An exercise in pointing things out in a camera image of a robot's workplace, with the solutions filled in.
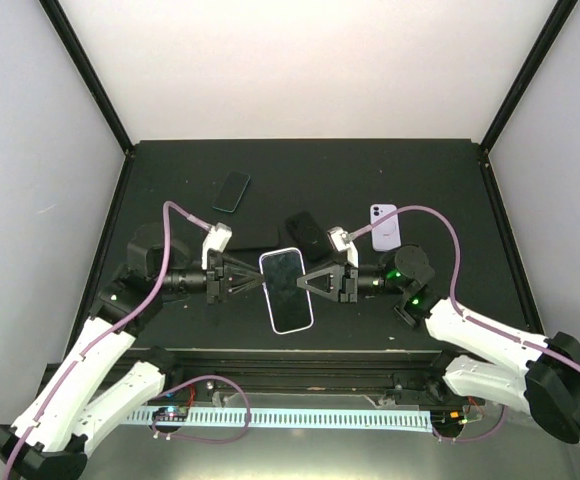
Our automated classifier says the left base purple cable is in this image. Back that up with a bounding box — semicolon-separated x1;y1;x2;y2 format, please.
149;374;254;444

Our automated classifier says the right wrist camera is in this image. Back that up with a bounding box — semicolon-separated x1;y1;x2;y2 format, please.
327;226;359;268

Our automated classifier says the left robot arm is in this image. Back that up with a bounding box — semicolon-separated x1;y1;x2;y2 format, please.
0;223;262;479

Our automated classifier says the black flat phone case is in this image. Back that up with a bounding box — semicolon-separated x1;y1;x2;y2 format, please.
226;223;280;252

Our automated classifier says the white slotted cable duct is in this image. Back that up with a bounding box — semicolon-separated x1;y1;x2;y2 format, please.
122;406;432;433

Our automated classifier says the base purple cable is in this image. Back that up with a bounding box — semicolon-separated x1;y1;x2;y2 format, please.
432;399;509;445
149;374;254;444

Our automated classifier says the small circuit board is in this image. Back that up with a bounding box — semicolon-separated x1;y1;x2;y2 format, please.
152;406;189;423

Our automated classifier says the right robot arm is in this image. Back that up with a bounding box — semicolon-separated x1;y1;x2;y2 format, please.
297;245;580;444

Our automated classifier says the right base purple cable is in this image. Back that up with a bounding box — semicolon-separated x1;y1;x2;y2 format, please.
432;399;509;445

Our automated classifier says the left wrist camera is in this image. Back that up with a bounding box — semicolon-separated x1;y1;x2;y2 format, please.
201;223;233;270

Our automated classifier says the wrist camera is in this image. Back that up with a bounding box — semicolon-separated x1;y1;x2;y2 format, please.
327;226;359;268
201;223;233;270

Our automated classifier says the black magsafe phone case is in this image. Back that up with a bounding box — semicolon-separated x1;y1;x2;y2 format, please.
285;211;332;262

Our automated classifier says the lilac magsafe cased phone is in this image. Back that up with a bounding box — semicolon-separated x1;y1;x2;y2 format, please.
370;204;401;252

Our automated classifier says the lilac phone case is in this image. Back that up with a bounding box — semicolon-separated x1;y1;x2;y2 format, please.
258;247;315;335

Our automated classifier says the teal edged phone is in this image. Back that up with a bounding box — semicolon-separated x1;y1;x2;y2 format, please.
212;171;251;213

